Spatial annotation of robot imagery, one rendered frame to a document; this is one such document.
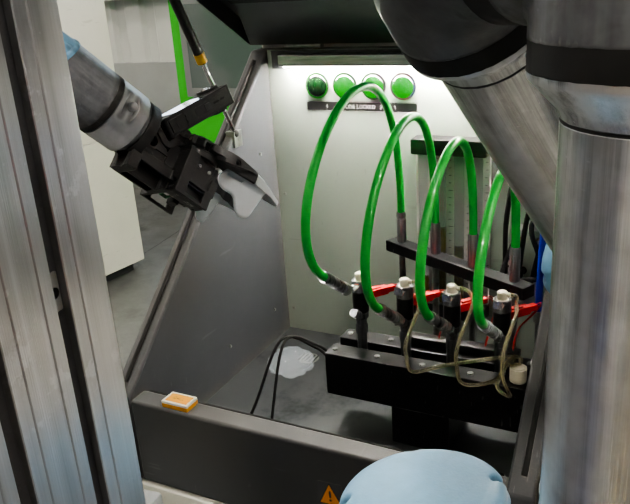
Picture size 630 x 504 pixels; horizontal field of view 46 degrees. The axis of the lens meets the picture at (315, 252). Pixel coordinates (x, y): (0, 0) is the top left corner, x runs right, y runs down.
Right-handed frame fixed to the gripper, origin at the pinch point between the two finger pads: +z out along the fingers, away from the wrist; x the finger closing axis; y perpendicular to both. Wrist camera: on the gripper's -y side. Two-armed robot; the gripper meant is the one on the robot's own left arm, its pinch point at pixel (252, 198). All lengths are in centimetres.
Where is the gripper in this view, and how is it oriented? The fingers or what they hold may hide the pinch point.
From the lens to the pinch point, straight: 101.0
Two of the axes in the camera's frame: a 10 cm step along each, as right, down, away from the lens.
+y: -2.8, 8.9, -3.6
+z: 6.1, 4.6, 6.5
